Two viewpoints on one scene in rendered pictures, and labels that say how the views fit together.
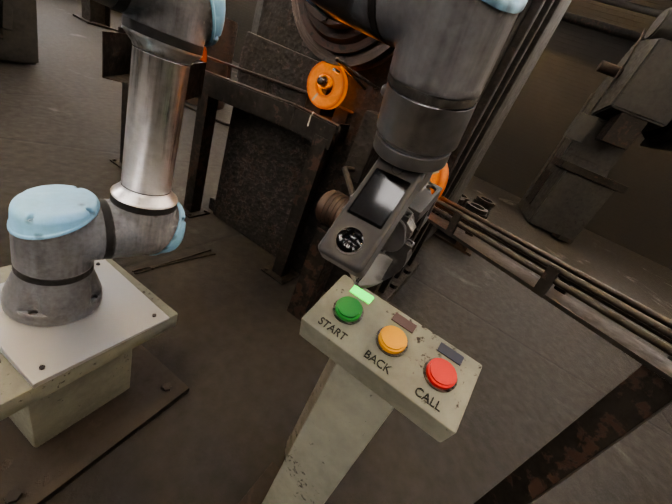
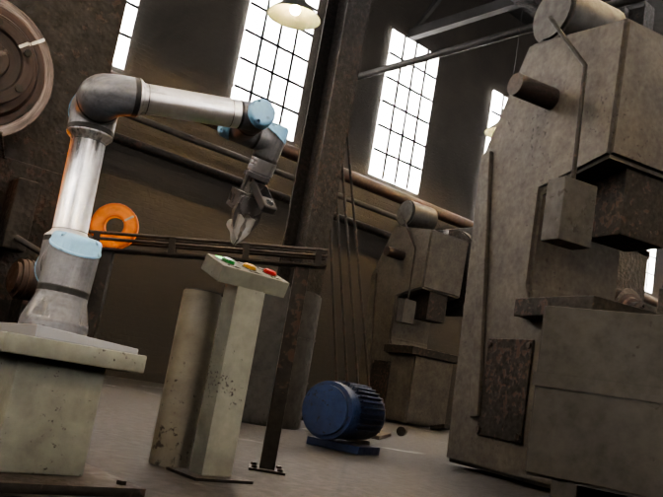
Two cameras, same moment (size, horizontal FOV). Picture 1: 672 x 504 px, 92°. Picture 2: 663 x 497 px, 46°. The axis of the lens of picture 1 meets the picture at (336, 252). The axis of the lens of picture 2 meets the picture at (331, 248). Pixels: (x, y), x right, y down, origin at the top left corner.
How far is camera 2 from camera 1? 206 cm
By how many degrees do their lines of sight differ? 69
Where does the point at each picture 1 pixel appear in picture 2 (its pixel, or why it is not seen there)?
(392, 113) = (264, 167)
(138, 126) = (92, 185)
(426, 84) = (273, 159)
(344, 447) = (250, 336)
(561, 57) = not seen: outside the picture
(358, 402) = (251, 302)
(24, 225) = (95, 248)
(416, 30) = (271, 147)
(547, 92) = not seen: outside the picture
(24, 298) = (81, 312)
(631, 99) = not seen: hidden behind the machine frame
